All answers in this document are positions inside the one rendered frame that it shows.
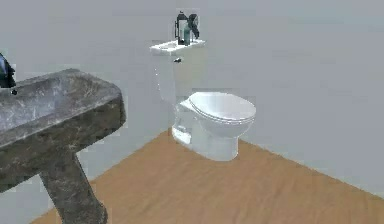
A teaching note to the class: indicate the white toilet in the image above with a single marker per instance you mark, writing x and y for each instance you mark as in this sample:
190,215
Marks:
216,113

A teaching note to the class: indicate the teal bottle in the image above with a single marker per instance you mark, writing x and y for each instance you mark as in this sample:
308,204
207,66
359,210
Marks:
187,36

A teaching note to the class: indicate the dark round brush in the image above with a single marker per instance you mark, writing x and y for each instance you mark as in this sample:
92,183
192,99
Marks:
194,22

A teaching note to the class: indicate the grey stone sink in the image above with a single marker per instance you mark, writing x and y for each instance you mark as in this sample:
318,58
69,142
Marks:
50,110

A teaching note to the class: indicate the black tap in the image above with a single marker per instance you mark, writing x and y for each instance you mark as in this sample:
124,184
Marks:
6,75

